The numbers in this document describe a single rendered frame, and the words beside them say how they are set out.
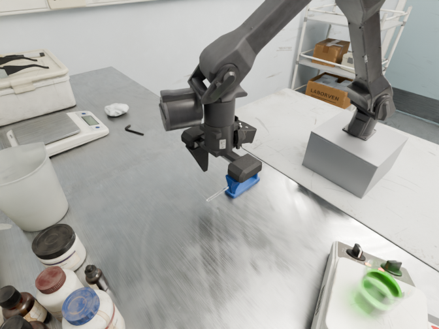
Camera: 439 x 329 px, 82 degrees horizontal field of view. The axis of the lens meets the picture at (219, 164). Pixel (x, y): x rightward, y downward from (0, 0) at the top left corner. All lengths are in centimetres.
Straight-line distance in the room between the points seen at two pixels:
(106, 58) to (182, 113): 118
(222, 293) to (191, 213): 19
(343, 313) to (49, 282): 41
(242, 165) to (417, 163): 59
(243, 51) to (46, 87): 85
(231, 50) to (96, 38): 119
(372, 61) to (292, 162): 32
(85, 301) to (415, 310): 44
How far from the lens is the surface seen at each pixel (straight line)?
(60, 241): 55
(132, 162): 77
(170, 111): 42
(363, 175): 68
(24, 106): 114
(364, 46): 57
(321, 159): 72
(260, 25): 42
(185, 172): 71
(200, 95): 41
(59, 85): 113
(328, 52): 262
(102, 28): 154
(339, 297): 44
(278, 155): 78
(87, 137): 90
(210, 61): 41
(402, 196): 78
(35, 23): 147
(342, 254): 52
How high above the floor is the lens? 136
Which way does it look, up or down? 40 degrees down
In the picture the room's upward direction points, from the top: straight up
